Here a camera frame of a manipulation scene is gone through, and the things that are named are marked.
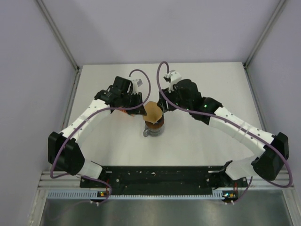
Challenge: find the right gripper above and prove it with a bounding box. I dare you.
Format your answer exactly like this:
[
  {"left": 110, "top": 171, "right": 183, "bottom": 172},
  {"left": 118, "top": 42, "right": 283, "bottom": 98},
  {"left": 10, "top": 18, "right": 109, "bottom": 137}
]
[{"left": 157, "top": 86, "right": 191, "bottom": 113}]

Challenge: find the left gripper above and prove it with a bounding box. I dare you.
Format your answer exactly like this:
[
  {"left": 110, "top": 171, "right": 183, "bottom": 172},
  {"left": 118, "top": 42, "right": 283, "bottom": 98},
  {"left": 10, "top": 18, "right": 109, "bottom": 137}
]
[{"left": 120, "top": 91, "right": 147, "bottom": 116}]

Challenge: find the orange coffee filter box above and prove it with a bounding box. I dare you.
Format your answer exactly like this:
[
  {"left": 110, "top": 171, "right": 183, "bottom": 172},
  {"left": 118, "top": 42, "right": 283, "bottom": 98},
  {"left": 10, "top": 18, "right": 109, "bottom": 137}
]
[{"left": 119, "top": 108, "right": 135, "bottom": 117}]

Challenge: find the brown paper coffee filter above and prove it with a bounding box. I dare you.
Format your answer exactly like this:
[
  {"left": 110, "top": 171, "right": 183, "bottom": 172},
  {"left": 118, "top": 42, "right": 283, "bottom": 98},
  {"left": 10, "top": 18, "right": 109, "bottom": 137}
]
[{"left": 143, "top": 101, "right": 163, "bottom": 124}]

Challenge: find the brown wooden dripper base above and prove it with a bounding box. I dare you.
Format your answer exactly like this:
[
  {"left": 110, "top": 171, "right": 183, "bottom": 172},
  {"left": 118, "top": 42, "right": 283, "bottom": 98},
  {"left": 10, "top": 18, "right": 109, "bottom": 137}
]
[{"left": 145, "top": 118, "right": 165, "bottom": 130}]

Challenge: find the glass coffee carafe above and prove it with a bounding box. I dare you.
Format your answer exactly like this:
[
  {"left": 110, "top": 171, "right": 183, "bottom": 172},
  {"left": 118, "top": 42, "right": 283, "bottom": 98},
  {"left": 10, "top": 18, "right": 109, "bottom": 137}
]
[{"left": 143, "top": 126, "right": 164, "bottom": 137}]

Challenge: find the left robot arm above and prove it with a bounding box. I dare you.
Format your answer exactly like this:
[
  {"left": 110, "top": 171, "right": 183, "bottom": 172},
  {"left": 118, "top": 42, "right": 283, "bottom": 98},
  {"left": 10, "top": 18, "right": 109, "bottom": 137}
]
[{"left": 48, "top": 76, "right": 146, "bottom": 187}]

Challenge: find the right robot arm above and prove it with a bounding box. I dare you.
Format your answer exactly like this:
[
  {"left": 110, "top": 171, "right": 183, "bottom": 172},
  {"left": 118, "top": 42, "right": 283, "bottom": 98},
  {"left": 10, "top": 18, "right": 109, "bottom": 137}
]
[{"left": 158, "top": 79, "right": 289, "bottom": 186}]

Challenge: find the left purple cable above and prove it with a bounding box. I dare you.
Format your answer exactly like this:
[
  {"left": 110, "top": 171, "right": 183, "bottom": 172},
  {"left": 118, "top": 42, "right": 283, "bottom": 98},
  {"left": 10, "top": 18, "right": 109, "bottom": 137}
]
[{"left": 50, "top": 69, "right": 151, "bottom": 201}]

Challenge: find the black mounting base plate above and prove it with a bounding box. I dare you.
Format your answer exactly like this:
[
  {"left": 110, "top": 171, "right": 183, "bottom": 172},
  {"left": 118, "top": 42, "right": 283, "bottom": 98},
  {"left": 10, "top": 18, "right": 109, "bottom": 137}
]
[{"left": 80, "top": 166, "right": 247, "bottom": 194}]

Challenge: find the left aluminium corner post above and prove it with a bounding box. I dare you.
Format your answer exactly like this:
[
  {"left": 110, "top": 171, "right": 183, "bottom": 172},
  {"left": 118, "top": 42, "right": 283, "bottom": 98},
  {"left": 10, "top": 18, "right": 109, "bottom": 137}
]
[{"left": 35, "top": 0, "right": 80, "bottom": 71}]

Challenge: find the aluminium corner post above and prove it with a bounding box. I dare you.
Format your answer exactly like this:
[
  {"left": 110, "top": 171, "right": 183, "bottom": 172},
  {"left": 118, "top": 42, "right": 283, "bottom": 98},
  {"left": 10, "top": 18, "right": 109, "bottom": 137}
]
[
  {"left": 35, "top": 0, "right": 80, "bottom": 71},
  {"left": 243, "top": 0, "right": 289, "bottom": 68}
]

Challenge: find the grey slotted cable duct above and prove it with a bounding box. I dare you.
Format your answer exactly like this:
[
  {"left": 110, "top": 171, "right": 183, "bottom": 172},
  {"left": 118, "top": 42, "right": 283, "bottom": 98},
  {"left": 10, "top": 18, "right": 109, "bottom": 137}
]
[{"left": 47, "top": 188, "right": 238, "bottom": 201}]

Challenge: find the aluminium frame rail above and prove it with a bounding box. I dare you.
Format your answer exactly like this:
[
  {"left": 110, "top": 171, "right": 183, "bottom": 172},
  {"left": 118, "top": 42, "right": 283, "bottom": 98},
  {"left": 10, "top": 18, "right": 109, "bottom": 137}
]
[{"left": 38, "top": 168, "right": 292, "bottom": 192}]

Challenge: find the right aluminium corner post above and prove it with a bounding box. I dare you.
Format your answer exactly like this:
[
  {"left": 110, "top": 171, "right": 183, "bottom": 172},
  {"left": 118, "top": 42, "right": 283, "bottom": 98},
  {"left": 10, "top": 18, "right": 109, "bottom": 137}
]
[{"left": 243, "top": 0, "right": 289, "bottom": 68}]

